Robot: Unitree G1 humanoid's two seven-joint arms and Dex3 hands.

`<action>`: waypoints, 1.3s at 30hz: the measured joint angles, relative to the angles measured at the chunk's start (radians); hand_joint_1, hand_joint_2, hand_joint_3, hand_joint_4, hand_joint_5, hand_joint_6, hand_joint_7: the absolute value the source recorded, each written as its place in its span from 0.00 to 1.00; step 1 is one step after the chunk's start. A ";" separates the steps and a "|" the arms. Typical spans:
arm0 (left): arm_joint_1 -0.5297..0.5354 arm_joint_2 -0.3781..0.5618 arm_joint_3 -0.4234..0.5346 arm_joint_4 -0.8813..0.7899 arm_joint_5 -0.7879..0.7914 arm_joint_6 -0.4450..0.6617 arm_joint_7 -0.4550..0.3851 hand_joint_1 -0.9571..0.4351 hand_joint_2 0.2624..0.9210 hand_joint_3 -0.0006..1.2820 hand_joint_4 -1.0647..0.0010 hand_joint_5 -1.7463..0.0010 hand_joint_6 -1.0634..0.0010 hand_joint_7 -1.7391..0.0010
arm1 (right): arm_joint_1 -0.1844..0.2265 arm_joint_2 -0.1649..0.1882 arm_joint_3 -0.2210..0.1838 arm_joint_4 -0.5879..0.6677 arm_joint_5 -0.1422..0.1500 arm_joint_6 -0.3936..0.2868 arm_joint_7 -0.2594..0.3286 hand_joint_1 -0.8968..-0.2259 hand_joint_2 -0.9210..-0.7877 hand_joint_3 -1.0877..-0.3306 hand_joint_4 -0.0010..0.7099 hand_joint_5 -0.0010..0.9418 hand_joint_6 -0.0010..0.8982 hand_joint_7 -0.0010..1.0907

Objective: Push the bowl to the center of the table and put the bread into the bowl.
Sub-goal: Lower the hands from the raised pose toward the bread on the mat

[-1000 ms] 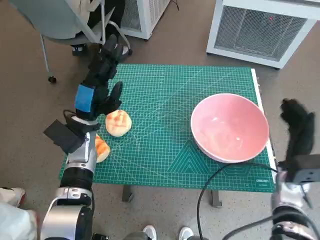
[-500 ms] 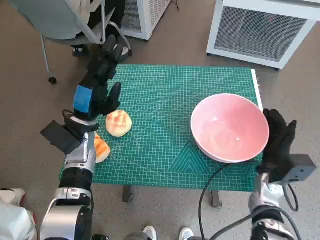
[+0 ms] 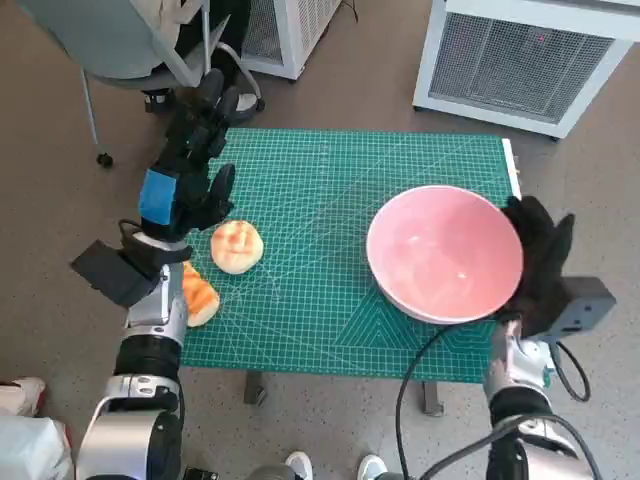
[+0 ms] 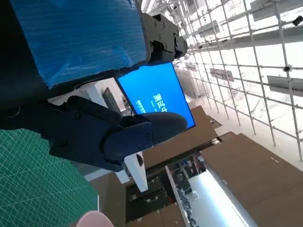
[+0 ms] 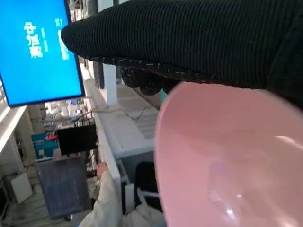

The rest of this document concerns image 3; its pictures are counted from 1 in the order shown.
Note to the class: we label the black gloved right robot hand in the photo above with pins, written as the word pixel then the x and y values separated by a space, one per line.
pixel 542 260

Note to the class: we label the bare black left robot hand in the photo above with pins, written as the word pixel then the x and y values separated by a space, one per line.
pixel 160 197

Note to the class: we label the round toy bread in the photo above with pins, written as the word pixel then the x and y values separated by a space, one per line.
pixel 237 247

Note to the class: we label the pink bowl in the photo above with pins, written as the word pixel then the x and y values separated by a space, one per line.
pixel 445 250

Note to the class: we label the long striped toy bread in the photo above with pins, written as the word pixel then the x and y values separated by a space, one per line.
pixel 200 300

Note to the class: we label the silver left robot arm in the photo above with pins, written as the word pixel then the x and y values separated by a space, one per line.
pixel 145 355

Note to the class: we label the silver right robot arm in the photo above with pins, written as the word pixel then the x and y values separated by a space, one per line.
pixel 520 370

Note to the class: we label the green cutting mat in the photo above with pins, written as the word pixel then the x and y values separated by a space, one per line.
pixel 310 200

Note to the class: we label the grey office chair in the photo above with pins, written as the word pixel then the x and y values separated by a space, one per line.
pixel 100 40

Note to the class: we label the grey table leg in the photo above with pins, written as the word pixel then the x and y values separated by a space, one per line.
pixel 255 387
pixel 432 397

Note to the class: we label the seated person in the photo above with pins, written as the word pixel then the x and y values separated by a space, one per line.
pixel 220 30

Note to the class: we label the large white mesh cabinet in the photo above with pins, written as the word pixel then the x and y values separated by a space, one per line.
pixel 520 60

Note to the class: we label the small white mesh cabinet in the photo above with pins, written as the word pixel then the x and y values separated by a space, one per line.
pixel 295 30

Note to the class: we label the white shoe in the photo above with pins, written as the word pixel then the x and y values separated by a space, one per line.
pixel 300 465
pixel 371 467

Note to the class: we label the black robot body block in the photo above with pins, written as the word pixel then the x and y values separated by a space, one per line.
pixel 202 474

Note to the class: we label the person in white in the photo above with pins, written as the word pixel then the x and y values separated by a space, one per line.
pixel 25 445

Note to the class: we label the grey robot body part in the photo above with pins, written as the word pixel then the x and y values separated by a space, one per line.
pixel 270 472

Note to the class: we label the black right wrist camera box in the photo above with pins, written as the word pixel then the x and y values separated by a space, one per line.
pixel 587 302

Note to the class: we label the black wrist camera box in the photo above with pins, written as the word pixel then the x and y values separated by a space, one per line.
pixel 112 272
pixel 587 302

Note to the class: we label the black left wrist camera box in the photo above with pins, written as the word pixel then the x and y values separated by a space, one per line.
pixel 112 272

